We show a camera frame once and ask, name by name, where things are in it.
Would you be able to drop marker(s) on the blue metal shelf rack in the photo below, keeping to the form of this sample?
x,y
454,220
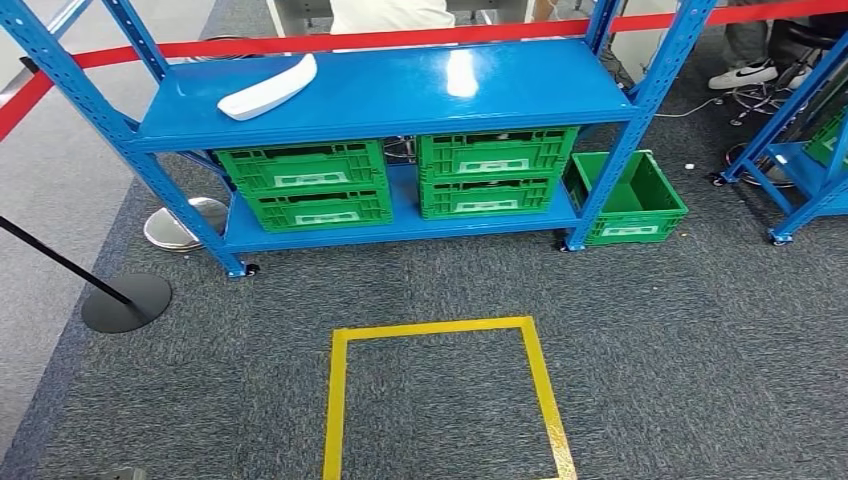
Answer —
x,y
397,86
795,169

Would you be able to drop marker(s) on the green plastic slatted crate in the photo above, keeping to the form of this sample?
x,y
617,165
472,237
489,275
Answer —
x,y
265,212
831,142
252,169
437,156
437,199

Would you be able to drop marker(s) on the black rack caster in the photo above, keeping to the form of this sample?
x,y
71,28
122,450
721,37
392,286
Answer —
x,y
563,246
250,270

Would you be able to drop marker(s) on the yellow floor tape square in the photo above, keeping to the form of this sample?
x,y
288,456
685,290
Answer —
x,y
338,397

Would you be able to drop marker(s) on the white plastic mirror cover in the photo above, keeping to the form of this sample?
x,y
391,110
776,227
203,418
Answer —
x,y
265,93

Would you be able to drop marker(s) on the red barrier belt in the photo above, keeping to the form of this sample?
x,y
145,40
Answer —
x,y
331,43

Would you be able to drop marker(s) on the person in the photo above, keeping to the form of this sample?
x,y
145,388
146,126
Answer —
x,y
745,40
391,16

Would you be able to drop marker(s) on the green plastic open bin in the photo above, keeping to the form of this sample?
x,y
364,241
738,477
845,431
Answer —
x,y
656,205

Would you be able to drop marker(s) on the black stanchion with belt head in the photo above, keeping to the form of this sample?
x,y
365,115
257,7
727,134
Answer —
x,y
185,228

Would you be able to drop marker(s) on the black stanchion with round base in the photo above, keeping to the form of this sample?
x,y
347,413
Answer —
x,y
132,305

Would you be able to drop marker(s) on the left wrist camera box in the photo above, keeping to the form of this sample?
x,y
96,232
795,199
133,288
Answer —
x,y
119,474

